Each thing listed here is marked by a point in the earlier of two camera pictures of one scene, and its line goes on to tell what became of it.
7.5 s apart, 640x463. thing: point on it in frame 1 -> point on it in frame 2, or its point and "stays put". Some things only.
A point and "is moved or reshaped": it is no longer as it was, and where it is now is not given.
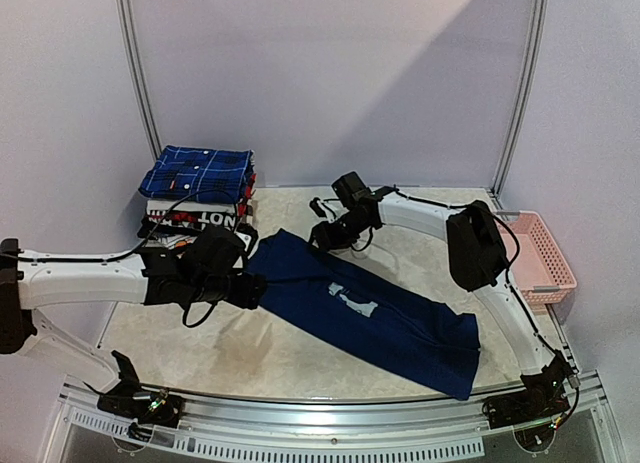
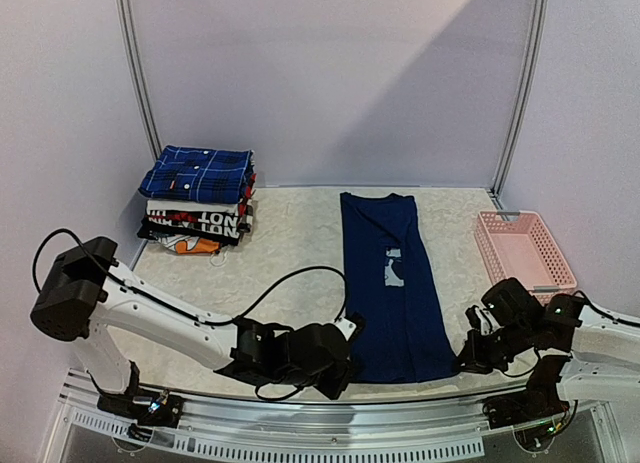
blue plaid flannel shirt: [203, 175] stays put
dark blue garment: [370, 310] is moved or reshaped
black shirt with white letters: [164, 222] stays put
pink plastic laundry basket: [540, 270] stays put
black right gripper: [325, 234] -> [470, 353]
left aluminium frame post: [136, 69] stays put
